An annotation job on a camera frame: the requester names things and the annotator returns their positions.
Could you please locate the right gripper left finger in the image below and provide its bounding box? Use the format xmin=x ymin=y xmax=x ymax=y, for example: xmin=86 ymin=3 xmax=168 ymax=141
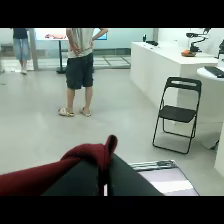
xmin=41 ymin=158 xmax=101 ymax=197

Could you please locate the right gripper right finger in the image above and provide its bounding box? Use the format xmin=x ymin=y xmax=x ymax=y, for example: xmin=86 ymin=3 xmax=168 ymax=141
xmin=107 ymin=153 xmax=164 ymax=197

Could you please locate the dark red garment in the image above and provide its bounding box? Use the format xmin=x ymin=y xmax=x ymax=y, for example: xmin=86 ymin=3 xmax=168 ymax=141
xmin=0 ymin=134 xmax=119 ymax=197

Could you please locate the black folding chair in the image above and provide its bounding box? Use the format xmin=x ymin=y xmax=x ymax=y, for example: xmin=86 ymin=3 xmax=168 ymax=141
xmin=151 ymin=76 xmax=203 ymax=155

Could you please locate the person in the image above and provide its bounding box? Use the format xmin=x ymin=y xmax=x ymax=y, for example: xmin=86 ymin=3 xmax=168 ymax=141
xmin=11 ymin=27 xmax=32 ymax=75
xmin=57 ymin=27 xmax=110 ymax=118

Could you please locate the white counter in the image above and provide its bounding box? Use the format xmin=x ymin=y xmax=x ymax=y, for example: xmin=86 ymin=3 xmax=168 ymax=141
xmin=129 ymin=41 xmax=220 ymax=111

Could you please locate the round white table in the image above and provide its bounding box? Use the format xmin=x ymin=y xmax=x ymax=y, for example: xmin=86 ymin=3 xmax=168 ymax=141
xmin=195 ymin=65 xmax=224 ymax=150

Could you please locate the black keyboard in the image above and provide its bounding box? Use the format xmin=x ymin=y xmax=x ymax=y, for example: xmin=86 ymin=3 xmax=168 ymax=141
xmin=203 ymin=65 xmax=224 ymax=79

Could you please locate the orange object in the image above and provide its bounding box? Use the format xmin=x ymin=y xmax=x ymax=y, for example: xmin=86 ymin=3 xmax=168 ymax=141
xmin=181 ymin=49 xmax=198 ymax=58

